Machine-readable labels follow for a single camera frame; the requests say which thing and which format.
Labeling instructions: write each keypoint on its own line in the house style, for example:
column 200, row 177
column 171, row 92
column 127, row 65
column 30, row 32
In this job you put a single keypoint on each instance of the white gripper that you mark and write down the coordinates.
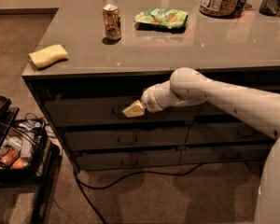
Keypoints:
column 149, row 99

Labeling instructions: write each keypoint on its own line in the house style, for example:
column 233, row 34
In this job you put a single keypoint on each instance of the grey drawer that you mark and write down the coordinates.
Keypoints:
column 194, row 155
column 123, row 160
column 91, row 140
column 102, row 111
column 230, row 132

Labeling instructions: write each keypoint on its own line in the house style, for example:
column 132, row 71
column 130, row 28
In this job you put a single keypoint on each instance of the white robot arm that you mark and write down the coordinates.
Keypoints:
column 256, row 108

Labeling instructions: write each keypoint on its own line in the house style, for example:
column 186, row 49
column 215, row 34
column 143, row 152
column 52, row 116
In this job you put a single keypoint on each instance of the grey drawer cabinet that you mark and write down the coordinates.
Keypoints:
column 244, row 51

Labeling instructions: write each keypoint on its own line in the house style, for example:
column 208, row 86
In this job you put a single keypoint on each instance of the orange soda can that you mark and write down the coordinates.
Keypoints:
column 111, row 22

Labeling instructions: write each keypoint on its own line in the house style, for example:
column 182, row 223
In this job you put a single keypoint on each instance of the green chip bag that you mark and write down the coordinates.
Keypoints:
column 169, row 18

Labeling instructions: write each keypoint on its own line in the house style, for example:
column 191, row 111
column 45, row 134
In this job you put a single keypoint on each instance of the yellow sponge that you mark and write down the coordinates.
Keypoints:
column 47, row 56

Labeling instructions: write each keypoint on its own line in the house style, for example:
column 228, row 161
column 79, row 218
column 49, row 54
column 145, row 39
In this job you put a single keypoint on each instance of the black cart with clutter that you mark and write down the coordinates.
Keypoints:
column 28, row 165

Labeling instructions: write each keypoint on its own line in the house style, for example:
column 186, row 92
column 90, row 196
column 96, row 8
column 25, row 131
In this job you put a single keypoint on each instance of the large nut jar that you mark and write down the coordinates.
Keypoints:
column 219, row 0

